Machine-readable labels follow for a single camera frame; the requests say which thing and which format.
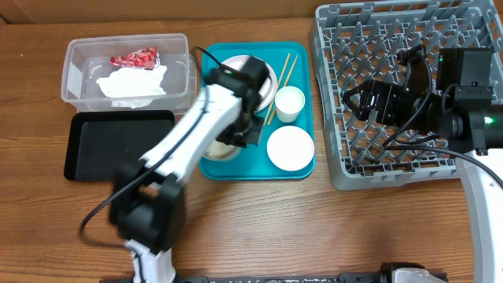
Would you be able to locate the red snack wrapper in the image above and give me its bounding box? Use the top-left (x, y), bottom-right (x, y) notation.
top-left (110, 47), bottom-right (160, 70)

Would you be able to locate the pink small bowl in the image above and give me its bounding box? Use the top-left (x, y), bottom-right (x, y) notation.
top-left (266, 126), bottom-right (315, 171)

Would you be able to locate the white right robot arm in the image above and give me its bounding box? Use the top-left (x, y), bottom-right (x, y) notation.
top-left (343, 45), bottom-right (502, 282)

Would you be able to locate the black plastic tray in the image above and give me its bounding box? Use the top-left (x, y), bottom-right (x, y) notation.
top-left (64, 110), bottom-right (174, 182)

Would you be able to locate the grey dishwasher rack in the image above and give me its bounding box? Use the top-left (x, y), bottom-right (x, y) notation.
top-left (310, 0), bottom-right (502, 190)

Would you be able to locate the clear plastic bin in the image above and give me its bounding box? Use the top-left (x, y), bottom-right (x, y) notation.
top-left (61, 34), bottom-right (197, 115)

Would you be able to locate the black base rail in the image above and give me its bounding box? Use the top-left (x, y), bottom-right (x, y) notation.
top-left (100, 262), bottom-right (449, 283)

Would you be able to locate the pink round plate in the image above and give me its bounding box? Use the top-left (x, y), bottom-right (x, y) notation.
top-left (222, 55), bottom-right (277, 112)

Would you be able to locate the grey-green bowl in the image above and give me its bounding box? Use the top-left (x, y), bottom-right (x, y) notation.
top-left (203, 140), bottom-right (241, 161)

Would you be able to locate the right wooden chopstick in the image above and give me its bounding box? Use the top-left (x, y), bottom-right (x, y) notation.
top-left (267, 55), bottom-right (299, 126)

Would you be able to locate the teal plastic tray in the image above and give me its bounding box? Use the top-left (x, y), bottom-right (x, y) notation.
top-left (200, 42), bottom-right (316, 181)

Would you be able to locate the white paper cup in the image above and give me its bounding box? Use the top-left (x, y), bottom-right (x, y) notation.
top-left (274, 86), bottom-right (305, 123)

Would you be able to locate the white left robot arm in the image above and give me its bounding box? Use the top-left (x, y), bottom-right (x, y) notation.
top-left (108, 57), bottom-right (270, 282)

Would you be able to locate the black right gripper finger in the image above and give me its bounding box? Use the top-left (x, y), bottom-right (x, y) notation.
top-left (343, 81), bottom-right (373, 118)
top-left (355, 110), bottom-right (383, 123)

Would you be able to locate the white napkin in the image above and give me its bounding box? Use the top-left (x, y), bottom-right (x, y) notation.
top-left (97, 65), bottom-right (167, 108)

